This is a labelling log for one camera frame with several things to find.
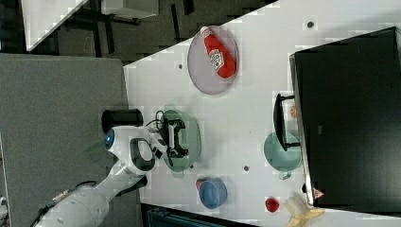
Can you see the blue cup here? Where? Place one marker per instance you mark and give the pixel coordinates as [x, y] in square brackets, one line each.
[213, 193]

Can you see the grey round plate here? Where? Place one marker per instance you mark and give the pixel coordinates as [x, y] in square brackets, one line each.
[203, 75]

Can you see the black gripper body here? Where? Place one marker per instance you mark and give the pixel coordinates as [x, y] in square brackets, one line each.
[167, 132]

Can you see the light green mug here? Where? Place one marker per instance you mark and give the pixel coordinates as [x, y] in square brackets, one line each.
[283, 160]

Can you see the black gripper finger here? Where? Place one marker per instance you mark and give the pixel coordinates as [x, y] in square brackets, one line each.
[177, 123]
[178, 153]

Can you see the silver black toaster oven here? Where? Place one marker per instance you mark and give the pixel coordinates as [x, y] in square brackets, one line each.
[347, 96]

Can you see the small red strawberry toy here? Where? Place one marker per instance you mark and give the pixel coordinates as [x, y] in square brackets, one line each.
[272, 204]

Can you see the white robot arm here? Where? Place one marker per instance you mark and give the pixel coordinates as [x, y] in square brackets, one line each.
[136, 150]

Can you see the green oval plastic strainer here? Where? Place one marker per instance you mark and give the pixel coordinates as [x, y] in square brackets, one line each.
[188, 138]

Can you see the red ketchup bottle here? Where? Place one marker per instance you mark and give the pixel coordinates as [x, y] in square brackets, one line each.
[220, 58]

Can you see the peeled banana toy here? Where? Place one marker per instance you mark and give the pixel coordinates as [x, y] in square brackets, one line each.
[300, 212]

